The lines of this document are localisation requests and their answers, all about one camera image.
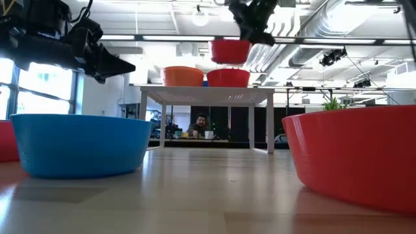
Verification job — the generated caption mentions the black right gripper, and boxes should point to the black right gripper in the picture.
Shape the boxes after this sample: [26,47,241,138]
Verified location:
[227,0,280,46]

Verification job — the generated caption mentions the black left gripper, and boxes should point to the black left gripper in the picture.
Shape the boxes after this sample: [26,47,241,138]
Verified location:
[12,18,137,85]

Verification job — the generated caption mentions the red plastic mini bowl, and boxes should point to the red plastic mini bowl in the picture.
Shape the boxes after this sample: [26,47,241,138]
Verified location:
[281,104,416,216]
[210,39,253,65]
[0,120,20,163]
[206,68,251,88]

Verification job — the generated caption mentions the black bar with light strips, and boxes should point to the black bar with light strips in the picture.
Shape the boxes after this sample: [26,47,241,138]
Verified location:
[99,34,416,46]

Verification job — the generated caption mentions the round white ceiling lamp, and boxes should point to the round white ceiling lamp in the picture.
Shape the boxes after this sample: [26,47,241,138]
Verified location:
[191,9,209,27]

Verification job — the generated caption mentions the white perforated metal shelf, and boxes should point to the white perforated metal shelf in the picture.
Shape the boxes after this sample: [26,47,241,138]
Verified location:
[138,85,276,155]

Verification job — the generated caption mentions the black partition panels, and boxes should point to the black partition panels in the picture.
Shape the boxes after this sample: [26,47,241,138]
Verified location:
[190,105,306,143]

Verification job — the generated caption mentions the green plant in white pot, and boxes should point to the green plant in white pot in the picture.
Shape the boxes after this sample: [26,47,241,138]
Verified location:
[322,97,348,111]

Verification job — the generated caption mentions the person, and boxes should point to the person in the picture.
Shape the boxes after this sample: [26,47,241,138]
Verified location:
[187,112,211,139]

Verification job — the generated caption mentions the light wooden desk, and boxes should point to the light wooden desk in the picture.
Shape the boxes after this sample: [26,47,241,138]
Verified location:
[148,138,230,144]

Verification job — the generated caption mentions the grey office chair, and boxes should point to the grey office chair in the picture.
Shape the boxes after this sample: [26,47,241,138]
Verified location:
[274,133,290,146]

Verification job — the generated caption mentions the silver ceiling duct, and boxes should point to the silver ceiling duct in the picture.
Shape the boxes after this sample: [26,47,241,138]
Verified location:
[246,0,368,86]

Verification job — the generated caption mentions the black camera cable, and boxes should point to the black camera cable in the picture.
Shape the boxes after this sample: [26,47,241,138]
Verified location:
[70,0,95,23]

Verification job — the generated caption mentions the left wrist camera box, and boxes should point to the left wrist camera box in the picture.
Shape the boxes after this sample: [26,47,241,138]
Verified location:
[22,0,73,35]

